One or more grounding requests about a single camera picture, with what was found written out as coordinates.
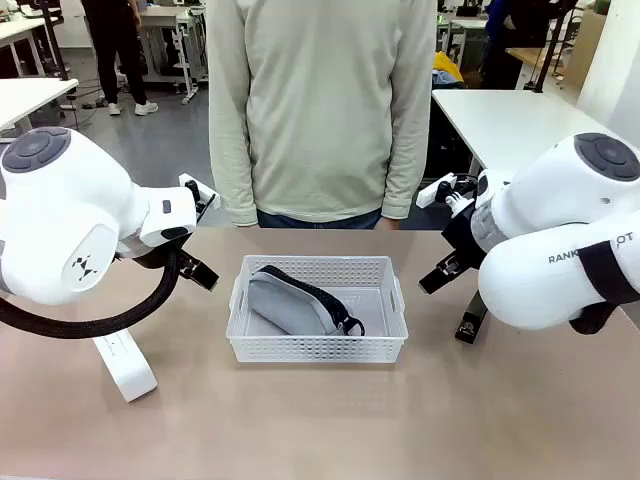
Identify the person in black clothes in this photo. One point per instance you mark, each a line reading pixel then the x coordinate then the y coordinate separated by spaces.
pixel 117 50

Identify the person in beige sweater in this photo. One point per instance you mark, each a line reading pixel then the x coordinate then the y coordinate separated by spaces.
pixel 320 100

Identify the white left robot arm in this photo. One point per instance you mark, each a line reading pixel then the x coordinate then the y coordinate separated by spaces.
pixel 60 200

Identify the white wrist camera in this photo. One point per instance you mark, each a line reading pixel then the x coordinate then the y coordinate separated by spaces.
pixel 207 200
pixel 430 192

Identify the person's left forearm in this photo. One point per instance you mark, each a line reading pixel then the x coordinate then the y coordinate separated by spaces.
pixel 407 170

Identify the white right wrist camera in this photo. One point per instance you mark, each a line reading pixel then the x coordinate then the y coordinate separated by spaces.
pixel 430 192

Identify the white desk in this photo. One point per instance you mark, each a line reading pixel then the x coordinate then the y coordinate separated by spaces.
pixel 30 95
pixel 20 30
pixel 500 115

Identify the person's right forearm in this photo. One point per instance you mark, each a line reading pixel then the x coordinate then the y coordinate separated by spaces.
pixel 232 170

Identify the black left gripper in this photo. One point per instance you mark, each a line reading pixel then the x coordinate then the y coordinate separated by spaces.
pixel 160 255

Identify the tall cardboard box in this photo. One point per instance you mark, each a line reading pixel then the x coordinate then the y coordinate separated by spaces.
pixel 590 45

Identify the yellow cloth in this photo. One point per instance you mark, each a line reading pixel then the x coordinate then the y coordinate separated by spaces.
pixel 446 65

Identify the person's left hand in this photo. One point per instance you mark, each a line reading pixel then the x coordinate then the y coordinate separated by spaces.
pixel 391 224

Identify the white perforated plastic basket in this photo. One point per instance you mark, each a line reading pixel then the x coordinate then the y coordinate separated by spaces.
pixel 320 347

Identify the person in blue jacket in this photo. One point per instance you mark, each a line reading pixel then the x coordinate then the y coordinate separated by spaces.
pixel 505 40

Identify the black clamp stand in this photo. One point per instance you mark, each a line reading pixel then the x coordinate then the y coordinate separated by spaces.
pixel 542 60
pixel 57 45

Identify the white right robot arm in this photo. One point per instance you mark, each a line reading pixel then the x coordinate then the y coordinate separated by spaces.
pixel 540 200

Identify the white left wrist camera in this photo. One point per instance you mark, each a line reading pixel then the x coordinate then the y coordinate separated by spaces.
pixel 207 200

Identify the wooden table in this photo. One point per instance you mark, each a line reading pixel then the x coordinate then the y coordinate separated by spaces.
pixel 530 54

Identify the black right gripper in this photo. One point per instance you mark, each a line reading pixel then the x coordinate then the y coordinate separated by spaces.
pixel 465 235

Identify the grey zipper pouch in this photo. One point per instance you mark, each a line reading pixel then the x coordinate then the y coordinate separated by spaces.
pixel 290 310

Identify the grey metal workbench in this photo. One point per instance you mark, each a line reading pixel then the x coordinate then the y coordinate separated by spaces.
pixel 170 30

